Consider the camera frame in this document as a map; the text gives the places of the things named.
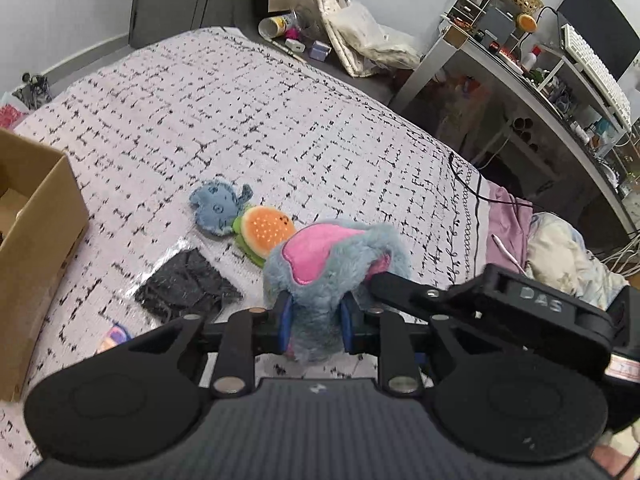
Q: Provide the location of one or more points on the orange green burger plush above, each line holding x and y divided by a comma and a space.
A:
265, 227

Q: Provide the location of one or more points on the red patterned bag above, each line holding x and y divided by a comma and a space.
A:
10, 116

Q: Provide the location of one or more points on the pink bed sheet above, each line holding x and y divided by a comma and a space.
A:
505, 225

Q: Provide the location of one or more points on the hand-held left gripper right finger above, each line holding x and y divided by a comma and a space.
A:
350, 325

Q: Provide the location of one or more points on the black monitor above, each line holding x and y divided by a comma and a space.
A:
605, 20

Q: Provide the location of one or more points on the cardboard box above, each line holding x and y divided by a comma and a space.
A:
40, 260

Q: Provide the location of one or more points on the glass jar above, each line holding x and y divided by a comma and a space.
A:
305, 5

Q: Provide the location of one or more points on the white black printed blanket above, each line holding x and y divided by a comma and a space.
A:
250, 110

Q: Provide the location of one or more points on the floral quilt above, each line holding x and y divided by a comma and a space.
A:
560, 255

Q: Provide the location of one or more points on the small colourful packet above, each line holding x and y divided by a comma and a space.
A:
114, 337

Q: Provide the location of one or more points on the yellow white cylinder can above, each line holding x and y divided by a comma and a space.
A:
275, 26

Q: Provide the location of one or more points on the black cloth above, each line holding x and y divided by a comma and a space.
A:
185, 282

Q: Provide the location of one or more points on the white desk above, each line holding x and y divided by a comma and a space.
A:
505, 72

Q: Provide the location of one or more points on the white keyboard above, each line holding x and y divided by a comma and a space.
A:
597, 72

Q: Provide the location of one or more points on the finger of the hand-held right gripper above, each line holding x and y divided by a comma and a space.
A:
405, 292

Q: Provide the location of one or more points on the small purple box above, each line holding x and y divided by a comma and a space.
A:
320, 49

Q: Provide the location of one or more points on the cream tote bag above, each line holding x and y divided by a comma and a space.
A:
360, 30

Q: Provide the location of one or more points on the grey pink plush elephant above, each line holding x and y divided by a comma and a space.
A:
325, 280

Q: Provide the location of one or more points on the blue plush toy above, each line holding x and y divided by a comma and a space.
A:
215, 207

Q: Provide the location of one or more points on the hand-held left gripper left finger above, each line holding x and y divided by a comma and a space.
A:
284, 322

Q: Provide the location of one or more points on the grey door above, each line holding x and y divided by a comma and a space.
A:
190, 0

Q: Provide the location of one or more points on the orange round toy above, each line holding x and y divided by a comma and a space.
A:
526, 21

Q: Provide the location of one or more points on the white bottle red cap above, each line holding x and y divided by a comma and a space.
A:
531, 60

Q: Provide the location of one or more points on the grey drawer organizer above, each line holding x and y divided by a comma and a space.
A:
475, 0

